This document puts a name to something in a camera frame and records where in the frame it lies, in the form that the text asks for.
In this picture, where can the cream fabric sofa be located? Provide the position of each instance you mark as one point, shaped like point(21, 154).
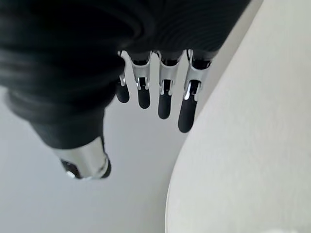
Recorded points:
point(243, 145)

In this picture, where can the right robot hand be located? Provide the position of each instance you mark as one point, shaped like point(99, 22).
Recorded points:
point(73, 60)

